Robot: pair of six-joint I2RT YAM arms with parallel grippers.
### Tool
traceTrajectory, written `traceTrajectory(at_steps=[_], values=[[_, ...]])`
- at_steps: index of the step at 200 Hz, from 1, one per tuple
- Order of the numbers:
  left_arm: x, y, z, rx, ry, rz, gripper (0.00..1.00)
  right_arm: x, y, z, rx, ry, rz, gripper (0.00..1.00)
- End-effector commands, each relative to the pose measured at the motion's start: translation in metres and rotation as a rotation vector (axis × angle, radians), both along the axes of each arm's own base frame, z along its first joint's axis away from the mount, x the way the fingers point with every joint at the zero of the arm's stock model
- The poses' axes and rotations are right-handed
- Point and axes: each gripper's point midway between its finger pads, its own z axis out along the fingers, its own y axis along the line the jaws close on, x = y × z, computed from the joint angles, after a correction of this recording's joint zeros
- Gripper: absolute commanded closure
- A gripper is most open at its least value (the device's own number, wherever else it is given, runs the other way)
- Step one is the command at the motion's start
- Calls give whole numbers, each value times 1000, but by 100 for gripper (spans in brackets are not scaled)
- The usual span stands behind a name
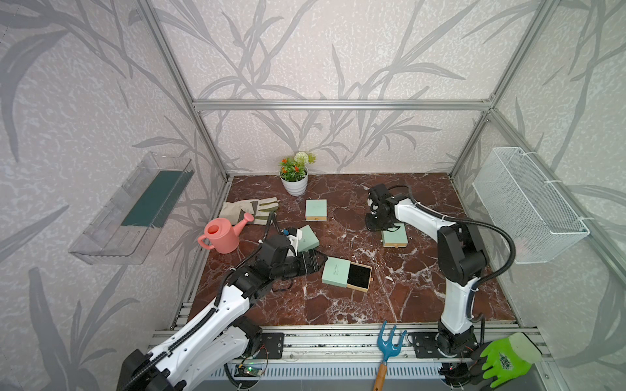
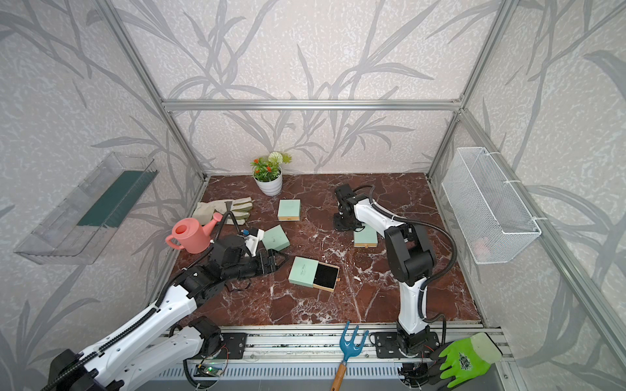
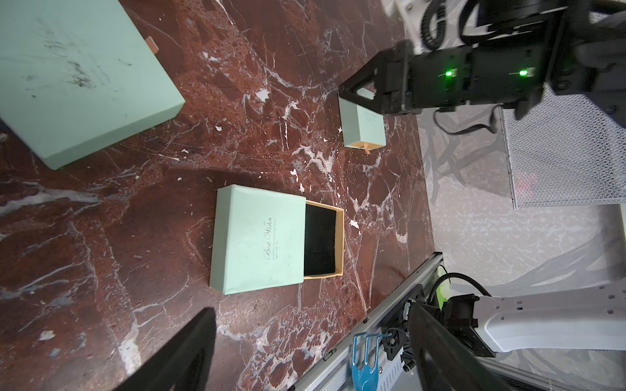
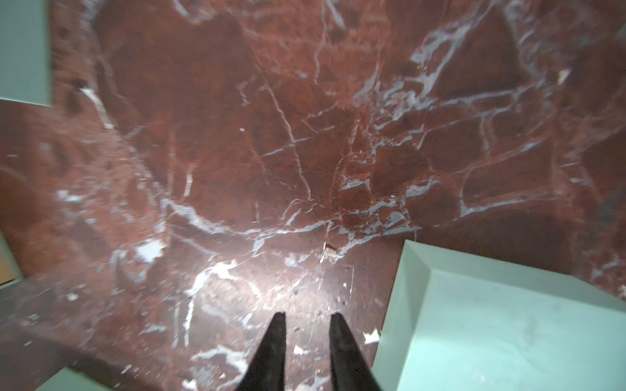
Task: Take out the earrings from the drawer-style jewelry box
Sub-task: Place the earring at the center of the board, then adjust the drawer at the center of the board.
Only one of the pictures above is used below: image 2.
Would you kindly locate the pink watering can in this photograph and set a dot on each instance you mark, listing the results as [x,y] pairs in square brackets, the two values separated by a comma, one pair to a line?
[188,234]

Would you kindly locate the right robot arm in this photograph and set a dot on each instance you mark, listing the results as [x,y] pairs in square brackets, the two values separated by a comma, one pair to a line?
[411,259]

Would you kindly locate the clear plastic wall shelf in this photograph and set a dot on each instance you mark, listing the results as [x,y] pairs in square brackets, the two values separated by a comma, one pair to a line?
[80,227]

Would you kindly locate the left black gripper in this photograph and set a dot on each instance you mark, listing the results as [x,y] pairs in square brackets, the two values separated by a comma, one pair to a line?
[259,266]

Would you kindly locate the potted plant white pot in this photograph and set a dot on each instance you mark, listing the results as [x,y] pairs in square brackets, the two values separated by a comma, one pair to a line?
[267,172]

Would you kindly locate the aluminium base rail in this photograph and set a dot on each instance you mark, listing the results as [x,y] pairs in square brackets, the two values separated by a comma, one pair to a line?
[303,344]

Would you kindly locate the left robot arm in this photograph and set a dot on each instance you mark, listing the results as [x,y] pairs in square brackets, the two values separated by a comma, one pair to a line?
[187,291]

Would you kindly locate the blue hand rake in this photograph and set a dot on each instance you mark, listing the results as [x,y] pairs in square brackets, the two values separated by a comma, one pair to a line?
[350,349]

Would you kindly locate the beige gardening gloves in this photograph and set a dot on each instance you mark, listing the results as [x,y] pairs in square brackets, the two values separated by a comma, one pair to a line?
[240,208]

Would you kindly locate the white wire mesh basket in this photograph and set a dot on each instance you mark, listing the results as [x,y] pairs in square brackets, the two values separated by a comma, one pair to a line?
[493,219]

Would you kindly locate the green work glove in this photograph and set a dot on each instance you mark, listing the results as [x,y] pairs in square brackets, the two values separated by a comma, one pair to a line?
[462,360]

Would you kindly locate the mint drawer jewelry box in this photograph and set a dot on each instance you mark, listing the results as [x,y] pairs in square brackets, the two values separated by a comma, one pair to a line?
[311,273]

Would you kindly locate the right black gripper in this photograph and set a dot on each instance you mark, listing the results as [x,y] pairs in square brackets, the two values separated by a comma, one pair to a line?
[339,227]

